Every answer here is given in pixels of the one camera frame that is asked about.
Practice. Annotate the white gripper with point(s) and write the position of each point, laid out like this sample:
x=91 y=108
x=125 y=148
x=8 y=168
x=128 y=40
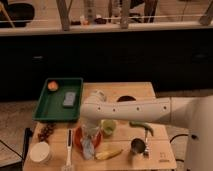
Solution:
x=90 y=129

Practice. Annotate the red orange bowl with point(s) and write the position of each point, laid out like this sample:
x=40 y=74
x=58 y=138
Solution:
x=78 y=136

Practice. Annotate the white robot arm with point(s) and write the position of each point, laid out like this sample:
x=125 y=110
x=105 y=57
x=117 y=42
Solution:
x=192 y=113

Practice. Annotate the dark purple bowl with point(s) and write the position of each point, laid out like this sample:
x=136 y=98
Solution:
x=126 y=98

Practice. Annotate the green cup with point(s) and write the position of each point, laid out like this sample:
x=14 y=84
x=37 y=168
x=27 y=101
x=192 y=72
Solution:
x=108 y=127

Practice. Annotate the white dish brush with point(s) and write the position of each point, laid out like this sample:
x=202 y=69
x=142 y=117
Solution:
x=68 y=165

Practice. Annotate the yellow corn cob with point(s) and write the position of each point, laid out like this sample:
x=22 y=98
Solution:
x=107 y=154

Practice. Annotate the grey sponge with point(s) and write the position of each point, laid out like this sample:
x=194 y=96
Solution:
x=69 y=99

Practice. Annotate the dark red grapes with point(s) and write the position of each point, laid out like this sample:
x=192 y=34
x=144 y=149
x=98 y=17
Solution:
x=45 y=132

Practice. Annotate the green plastic tray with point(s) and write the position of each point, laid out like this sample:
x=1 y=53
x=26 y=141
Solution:
x=50 y=104

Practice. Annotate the small metal cup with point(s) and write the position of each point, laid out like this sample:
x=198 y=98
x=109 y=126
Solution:
x=137 y=146

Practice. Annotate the white round container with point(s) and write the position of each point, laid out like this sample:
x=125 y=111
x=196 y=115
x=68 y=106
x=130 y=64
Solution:
x=40 y=152

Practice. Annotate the orange fruit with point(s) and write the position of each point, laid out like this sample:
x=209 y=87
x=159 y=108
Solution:
x=52 y=86

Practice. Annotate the green chili pepper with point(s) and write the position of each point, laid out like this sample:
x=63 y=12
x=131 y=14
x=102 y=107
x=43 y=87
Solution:
x=142 y=125

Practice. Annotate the metal fork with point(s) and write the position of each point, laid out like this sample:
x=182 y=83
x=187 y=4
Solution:
x=146 y=152

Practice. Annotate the black chair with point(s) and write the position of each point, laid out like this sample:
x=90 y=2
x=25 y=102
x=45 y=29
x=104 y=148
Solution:
x=20 y=13

